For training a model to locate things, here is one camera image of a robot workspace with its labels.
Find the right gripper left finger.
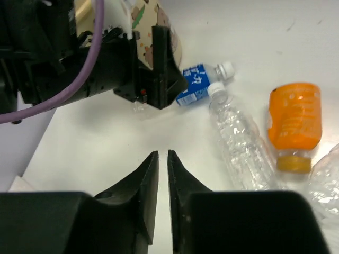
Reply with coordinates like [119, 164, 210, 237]
[1, 151, 159, 253]

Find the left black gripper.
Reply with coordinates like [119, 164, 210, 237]
[15, 1, 188, 110]

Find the blue label bottle near bin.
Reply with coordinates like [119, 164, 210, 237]
[132, 61, 236, 113]

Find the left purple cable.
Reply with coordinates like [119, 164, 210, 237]
[0, 0, 104, 125]

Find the teal and cream bin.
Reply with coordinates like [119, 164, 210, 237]
[76, 1, 182, 75]

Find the clear crushed bottle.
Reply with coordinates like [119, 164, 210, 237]
[208, 82, 280, 191]

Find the small orange bottle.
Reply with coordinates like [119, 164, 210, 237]
[267, 83, 323, 174]

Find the clear bottle white cap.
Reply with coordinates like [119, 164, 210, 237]
[308, 145, 338, 225]

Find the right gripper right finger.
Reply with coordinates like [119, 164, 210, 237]
[167, 150, 329, 253]

